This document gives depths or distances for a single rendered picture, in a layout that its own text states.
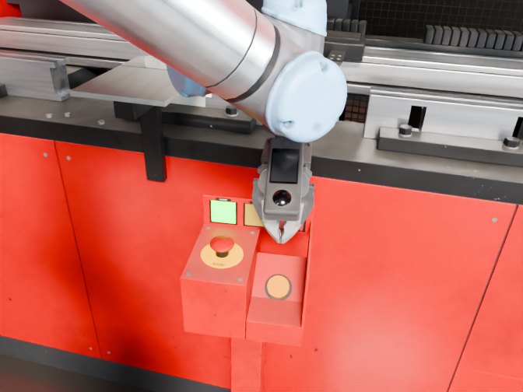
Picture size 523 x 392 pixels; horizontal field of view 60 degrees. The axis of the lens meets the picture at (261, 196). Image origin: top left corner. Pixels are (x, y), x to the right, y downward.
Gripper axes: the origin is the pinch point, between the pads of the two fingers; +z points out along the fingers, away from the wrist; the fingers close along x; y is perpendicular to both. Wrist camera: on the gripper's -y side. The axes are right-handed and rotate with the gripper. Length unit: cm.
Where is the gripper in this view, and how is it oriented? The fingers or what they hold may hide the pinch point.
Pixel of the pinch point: (280, 239)
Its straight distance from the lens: 71.1
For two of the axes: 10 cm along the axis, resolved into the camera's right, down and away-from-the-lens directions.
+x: -9.9, -1.0, 1.0
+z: -0.2, 8.1, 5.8
